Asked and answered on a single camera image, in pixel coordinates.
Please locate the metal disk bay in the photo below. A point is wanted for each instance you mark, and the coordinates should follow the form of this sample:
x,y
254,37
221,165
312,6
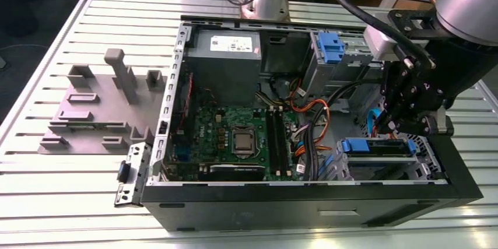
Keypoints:
x,y
381,161

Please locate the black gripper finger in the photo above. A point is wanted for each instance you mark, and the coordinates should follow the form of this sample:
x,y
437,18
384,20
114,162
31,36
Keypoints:
x,y
423,123
401,94

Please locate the green RAM stick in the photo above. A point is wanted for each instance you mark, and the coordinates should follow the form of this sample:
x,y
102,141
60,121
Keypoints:
x,y
84,126

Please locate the metal expansion slot bracket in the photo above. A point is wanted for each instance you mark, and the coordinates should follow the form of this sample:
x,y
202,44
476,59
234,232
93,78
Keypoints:
x,y
134,150

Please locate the CPU socket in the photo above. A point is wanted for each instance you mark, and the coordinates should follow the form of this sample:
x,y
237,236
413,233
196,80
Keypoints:
x,y
245,129

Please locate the grey parts rack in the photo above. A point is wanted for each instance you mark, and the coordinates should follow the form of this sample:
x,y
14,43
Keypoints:
x,y
105,106

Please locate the black camera bracket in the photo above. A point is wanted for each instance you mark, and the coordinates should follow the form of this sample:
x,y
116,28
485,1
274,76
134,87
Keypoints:
x,y
401,15

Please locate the black graphics card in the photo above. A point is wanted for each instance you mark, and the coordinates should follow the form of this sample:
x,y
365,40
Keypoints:
x,y
234,170

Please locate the hard disk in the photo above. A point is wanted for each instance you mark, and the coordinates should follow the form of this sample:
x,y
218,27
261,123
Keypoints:
x,y
356,145

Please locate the black RAM slot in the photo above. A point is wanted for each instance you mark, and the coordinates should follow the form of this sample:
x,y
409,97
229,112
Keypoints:
x,y
284,141
273,138

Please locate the green motherboard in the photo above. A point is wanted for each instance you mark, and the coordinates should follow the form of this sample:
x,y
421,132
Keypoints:
x,y
212,120

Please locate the grey power supply unit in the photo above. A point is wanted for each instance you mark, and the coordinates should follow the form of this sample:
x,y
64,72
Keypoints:
x,y
222,77

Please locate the black PC case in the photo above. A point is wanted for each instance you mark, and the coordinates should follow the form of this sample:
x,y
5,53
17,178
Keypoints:
x,y
273,205

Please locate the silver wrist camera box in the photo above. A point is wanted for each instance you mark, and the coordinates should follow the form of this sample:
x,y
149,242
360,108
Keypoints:
x,y
384,46

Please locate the silver CPU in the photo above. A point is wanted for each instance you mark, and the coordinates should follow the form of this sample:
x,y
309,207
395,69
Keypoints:
x,y
244,141

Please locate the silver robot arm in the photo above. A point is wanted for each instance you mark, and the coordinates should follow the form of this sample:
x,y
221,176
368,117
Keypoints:
x,y
269,1

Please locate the metal drive cage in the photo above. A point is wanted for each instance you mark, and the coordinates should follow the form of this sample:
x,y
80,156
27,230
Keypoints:
x,y
331,77

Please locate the blue plastic drive latch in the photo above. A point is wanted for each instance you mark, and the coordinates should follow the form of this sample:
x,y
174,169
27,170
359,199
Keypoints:
x,y
331,50

